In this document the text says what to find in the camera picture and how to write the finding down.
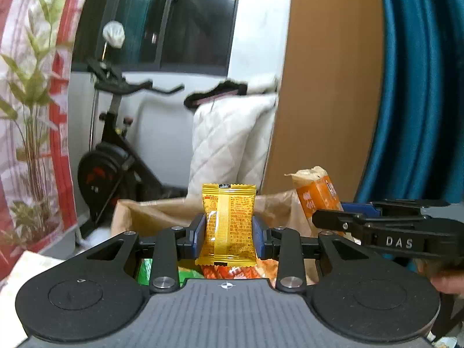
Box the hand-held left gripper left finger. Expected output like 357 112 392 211
87 213 207 294

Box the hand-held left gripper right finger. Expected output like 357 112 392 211
252 215 376 294

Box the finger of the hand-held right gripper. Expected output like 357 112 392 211
312 209 428 242
341 199 451 219

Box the yellow snack packet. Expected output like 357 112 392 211
195 183 257 267

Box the brown cardboard box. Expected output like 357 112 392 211
110 188 320 287

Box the green snack packet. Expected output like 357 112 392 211
137 258 204 286

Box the person's right hand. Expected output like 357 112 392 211
429 273 464 295

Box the orange white snack packet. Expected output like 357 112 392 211
201 263 280 280

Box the white quilted cushion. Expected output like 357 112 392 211
188 92 278 198

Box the white soft bundle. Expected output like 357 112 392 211
78 225 115 252

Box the black exercise bike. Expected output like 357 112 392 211
77 60 189 225

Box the large brown cardboard sheet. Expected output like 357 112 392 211
263 0 385 196

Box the black pink slipper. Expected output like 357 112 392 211
184 80 249 108

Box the green checked tablecloth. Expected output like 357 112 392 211
0 250 63 348

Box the printed plant backdrop cloth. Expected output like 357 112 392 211
0 0 97 280

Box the dark window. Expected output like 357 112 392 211
72 0 242 77

